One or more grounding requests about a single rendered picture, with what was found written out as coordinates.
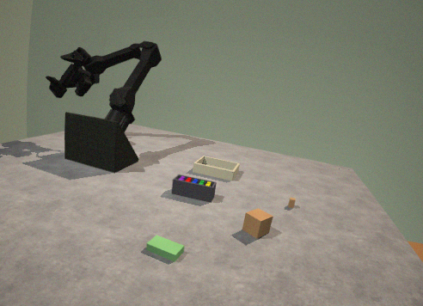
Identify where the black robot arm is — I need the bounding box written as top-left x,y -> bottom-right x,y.
64,41 -> 162,132

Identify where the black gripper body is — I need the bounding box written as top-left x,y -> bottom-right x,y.
49,47 -> 91,98

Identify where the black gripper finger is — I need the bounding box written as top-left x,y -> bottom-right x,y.
46,76 -> 63,94
61,51 -> 84,66

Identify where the green rectangular block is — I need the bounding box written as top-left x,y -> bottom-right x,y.
146,235 -> 184,262

